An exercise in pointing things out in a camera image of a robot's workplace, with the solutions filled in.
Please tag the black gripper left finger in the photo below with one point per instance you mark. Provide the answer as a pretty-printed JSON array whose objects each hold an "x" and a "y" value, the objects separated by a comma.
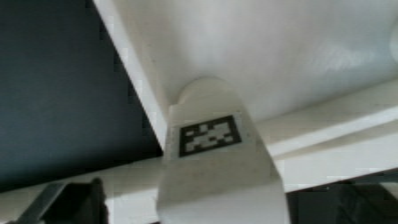
[{"x": 69, "y": 204}]

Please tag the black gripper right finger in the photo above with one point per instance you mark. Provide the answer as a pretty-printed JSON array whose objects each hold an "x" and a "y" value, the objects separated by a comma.
[{"x": 343, "y": 203}]

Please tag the white table leg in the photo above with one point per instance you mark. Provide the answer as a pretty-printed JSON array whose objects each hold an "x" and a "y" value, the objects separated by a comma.
[{"x": 220, "y": 185}]

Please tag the white square tabletop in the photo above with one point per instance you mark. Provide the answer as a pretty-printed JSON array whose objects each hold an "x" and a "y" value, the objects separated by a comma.
[{"x": 296, "y": 50}]

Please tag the white U-shaped obstacle fence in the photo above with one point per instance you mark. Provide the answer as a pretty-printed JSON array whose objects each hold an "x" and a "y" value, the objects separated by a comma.
[{"x": 330, "y": 161}]

